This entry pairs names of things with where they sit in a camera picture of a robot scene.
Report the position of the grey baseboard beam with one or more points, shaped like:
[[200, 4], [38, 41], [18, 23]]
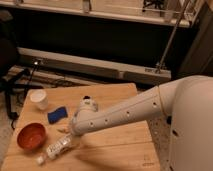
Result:
[[102, 68]]

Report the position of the clear plastic bottle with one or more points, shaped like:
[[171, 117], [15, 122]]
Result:
[[55, 149]]

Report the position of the dark cabinet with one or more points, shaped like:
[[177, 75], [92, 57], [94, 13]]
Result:
[[199, 58]]

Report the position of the red-brown bowl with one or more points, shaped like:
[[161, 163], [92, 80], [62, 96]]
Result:
[[31, 136]]

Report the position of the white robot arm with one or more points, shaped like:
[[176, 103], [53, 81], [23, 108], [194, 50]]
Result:
[[189, 101]]

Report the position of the black tripod stand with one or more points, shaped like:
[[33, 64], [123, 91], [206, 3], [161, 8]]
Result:
[[8, 86]]

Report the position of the metal pole stand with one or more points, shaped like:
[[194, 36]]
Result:
[[159, 65]]

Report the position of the blue sponge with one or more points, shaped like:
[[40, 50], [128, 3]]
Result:
[[56, 115]]

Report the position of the wooden shelf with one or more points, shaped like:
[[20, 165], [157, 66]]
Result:
[[161, 12]]

